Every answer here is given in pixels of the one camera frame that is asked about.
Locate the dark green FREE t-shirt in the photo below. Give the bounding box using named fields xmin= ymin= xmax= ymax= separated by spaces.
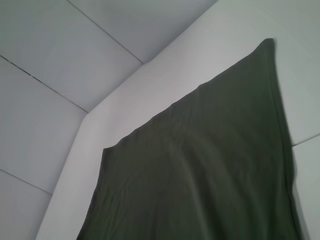
xmin=76 ymin=37 xmax=310 ymax=240

